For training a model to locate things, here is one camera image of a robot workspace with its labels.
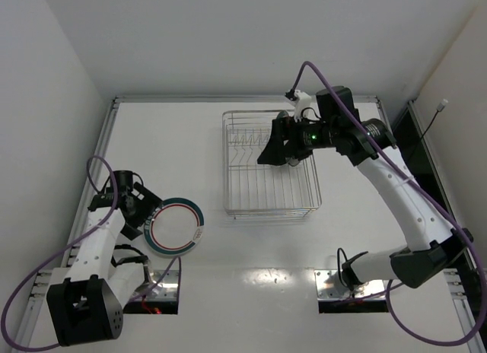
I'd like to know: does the white plate dark rim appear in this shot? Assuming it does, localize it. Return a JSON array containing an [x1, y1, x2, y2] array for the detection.
[[288, 158, 300, 167]]

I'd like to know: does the red green ringed plate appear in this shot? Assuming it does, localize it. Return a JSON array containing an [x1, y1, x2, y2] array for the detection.
[[143, 197, 205, 258], [276, 110, 289, 119]]

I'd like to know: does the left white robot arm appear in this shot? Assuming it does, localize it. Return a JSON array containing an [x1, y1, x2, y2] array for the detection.
[[46, 170, 162, 347]]

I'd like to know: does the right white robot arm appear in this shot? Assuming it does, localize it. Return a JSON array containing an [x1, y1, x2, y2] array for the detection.
[[257, 86, 466, 290]]

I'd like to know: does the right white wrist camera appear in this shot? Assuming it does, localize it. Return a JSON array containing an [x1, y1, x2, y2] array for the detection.
[[285, 90, 312, 122]]

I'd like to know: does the wire dish rack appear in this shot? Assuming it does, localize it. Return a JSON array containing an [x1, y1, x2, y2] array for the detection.
[[222, 110, 322, 219]]

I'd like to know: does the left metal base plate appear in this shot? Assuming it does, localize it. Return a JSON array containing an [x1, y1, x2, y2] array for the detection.
[[132, 269, 180, 302]]

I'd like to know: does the metal base plate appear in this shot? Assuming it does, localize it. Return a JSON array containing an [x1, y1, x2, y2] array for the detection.
[[314, 269, 386, 302], [132, 269, 180, 302]]

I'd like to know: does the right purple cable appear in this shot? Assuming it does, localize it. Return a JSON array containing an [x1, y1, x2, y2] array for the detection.
[[292, 61, 487, 348]]

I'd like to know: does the black base cable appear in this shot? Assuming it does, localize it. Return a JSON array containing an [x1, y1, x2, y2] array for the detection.
[[336, 247, 351, 289]]

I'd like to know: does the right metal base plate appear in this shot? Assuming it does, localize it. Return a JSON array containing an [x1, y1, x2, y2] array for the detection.
[[314, 269, 386, 302]]

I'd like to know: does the black cable white plug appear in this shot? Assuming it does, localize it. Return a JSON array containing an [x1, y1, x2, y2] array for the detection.
[[418, 98, 449, 141]]

